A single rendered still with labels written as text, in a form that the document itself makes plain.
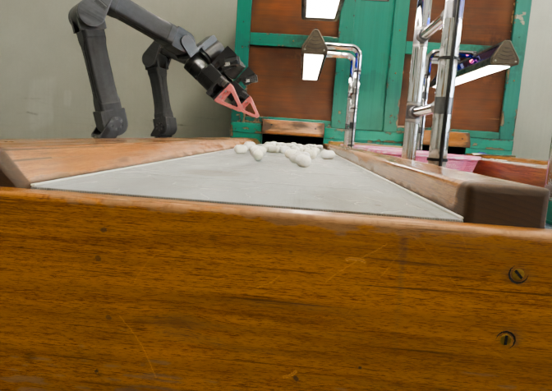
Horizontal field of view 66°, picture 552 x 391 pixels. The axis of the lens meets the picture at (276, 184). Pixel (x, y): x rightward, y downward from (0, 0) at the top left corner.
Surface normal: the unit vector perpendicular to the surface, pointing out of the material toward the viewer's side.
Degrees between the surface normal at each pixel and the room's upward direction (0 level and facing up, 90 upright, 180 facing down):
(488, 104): 90
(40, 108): 90
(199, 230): 90
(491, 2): 90
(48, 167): 45
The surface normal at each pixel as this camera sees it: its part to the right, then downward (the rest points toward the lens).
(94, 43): 0.59, 0.32
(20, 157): 0.75, -0.65
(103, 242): -0.06, 0.11
